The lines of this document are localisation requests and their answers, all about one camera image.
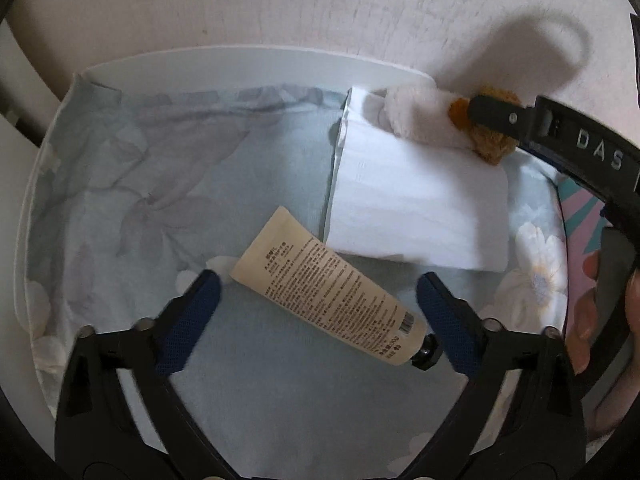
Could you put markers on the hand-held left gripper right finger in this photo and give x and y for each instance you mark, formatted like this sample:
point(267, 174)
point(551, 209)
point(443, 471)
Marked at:
point(450, 330)

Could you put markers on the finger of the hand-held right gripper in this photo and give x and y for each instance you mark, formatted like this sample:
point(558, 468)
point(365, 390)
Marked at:
point(505, 116)

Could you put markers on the pink cardboard box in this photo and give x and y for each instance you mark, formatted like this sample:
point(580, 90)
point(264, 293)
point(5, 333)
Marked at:
point(575, 230)

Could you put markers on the person's right hand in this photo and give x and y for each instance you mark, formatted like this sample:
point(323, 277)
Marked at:
point(582, 325)

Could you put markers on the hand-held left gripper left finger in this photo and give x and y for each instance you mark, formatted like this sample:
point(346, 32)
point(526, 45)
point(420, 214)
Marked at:
point(192, 317)

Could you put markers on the brown cookie plush toy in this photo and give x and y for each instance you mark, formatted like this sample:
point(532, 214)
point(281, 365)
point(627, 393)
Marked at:
point(492, 137)

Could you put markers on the floral light blue bedsheet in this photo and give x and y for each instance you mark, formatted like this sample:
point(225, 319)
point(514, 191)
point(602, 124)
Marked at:
point(150, 185)

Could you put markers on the white tissue packet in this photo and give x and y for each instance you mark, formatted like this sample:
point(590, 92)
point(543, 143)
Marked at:
point(420, 210)

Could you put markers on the cream cosmetic tube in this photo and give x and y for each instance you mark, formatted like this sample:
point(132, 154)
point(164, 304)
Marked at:
point(325, 285)

